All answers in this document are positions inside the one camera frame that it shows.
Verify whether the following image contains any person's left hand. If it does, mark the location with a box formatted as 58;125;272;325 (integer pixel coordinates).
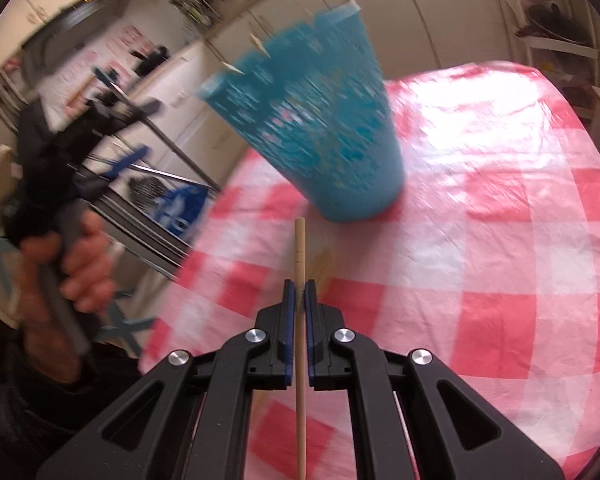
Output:
17;212;117;383

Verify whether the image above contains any person's left forearm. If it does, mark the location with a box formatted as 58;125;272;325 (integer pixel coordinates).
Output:
0;340;146;480

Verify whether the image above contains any black mesh basket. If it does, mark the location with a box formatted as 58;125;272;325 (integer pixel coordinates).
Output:
129;174;164;212

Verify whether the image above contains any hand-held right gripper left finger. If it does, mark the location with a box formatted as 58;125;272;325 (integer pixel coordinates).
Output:
36;280;297;480

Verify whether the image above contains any light wooden chopstick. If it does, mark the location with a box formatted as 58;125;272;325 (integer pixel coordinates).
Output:
294;217;308;480

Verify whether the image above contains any red checkered plastic tablecloth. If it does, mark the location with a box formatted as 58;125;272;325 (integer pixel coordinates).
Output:
137;62;600;480

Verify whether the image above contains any cream cabinet row with drawers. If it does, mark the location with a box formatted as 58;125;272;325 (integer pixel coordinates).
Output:
145;35;253;181

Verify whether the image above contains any teal stool frame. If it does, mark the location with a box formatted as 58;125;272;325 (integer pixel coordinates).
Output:
97;285;156;356

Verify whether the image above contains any thin metal rod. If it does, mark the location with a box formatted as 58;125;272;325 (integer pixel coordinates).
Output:
125;160;216;190

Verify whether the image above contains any dark frying pan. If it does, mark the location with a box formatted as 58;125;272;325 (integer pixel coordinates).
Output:
524;4;589;44

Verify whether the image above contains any dark round kettle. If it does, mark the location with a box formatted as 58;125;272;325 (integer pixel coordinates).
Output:
135;46;172;77

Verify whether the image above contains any dark metal frame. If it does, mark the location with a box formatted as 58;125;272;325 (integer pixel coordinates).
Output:
87;195;191;281

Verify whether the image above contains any teal perforated utensil holder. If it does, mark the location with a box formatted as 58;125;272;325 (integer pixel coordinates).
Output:
196;2;406;224

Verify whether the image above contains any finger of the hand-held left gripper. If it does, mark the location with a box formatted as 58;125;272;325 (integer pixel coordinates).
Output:
92;145;152;188
86;99;162;126

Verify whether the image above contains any dustpan with long handle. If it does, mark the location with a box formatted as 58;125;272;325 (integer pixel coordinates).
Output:
92;66;223;192

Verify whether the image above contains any white tiered storage rack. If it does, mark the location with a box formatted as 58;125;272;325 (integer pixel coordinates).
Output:
485;0;600;121

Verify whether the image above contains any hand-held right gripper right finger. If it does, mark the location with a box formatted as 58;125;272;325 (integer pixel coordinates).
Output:
304;280;565;480

